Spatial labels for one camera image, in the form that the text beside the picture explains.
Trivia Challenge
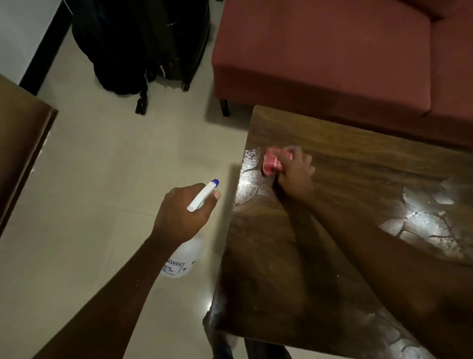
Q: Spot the person's right hand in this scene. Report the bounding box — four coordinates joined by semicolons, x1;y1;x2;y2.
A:
275;145;316;201

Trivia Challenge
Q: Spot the person's left hand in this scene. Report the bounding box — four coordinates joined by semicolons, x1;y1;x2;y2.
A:
151;183;222;249

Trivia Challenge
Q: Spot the red checked cloth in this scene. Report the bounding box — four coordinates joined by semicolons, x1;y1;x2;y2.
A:
262;147;293;177

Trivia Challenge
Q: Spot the clear spray bottle blue nozzle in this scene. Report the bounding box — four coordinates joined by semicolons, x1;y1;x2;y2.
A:
161;179;220;279

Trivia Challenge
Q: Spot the person's left forearm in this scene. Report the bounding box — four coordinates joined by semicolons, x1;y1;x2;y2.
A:
33;235;176;359

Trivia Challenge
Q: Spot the person's left jeans leg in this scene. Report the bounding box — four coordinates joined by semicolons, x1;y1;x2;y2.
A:
202;310;237;359

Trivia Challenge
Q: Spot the person's jeans leg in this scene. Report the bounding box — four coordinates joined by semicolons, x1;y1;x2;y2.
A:
243;338;293;359
202;310;237;359

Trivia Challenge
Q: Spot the person's right jeans leg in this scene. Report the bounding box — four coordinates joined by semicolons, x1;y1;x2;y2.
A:
243;338;293;359

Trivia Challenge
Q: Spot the brown marbled wooden table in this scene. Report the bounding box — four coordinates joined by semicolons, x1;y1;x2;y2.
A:
208;105;473;359

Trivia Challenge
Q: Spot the red fabric sofa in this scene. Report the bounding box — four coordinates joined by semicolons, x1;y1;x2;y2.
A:
211;0;473;150

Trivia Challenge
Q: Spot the brown wooden furniture panel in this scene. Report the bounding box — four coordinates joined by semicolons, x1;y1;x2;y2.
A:
0;73;59;237

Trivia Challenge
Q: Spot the black bag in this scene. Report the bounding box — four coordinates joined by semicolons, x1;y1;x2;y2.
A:
70;0;160;116

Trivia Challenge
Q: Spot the red sofa back cushion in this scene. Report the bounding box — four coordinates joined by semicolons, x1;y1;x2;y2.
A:
401;0;473;22

